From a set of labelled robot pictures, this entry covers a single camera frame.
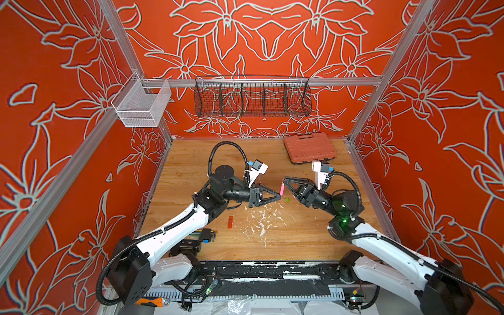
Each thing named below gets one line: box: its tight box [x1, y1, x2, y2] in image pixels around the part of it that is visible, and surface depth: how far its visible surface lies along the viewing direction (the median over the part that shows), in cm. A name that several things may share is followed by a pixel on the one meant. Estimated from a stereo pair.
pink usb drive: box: [279, 177, 286, 197], surface depth 62 cm
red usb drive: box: [227, 215, 234, 230], surface depth 89 cm
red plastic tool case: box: [283, 131, 337, 165], surface depth 113 cm
